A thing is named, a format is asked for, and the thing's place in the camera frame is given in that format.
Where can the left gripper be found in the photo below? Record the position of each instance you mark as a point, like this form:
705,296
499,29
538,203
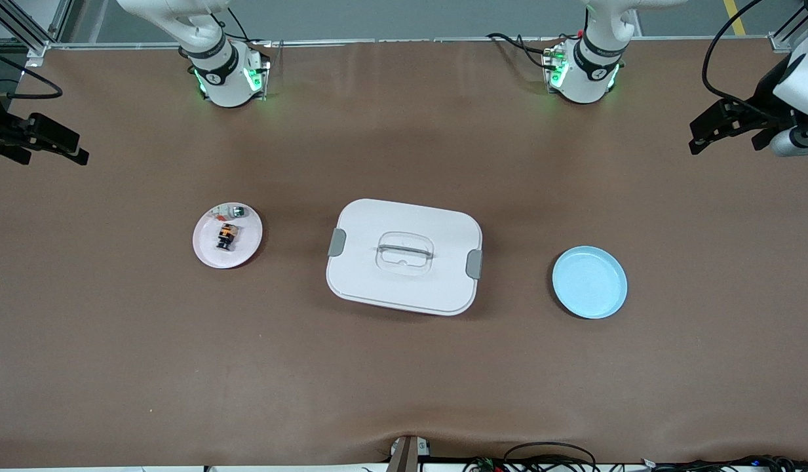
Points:
765,97

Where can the orange black push-button switch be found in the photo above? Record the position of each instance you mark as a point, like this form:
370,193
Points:
224,241

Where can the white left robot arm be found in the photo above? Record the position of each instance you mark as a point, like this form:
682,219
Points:
590,65

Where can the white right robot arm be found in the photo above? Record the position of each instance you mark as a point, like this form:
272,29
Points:
227,78

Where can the grey box latch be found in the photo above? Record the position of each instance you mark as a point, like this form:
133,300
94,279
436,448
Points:
474,264
337,242

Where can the white lidded storage box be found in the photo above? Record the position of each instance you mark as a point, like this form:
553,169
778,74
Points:
377,288

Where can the pink round plate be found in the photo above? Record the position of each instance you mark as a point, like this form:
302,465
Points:
243,246

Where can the light blue round plate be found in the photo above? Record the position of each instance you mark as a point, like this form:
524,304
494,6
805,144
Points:
588,283

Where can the aluminium frame profile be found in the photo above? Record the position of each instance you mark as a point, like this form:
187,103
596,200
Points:
780,40
35,47

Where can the green grey push-button switch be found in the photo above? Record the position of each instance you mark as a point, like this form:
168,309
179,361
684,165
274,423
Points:
238,211

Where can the brown camera mount post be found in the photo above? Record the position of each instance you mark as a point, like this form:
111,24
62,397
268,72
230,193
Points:
407,455

